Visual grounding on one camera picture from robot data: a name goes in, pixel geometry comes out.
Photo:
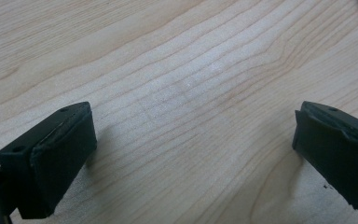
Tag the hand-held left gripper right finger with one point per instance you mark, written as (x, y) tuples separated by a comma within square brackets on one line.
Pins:
[(338, 149)]

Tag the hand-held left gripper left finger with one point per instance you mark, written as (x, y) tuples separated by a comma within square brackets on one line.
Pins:
[(48, 161)]

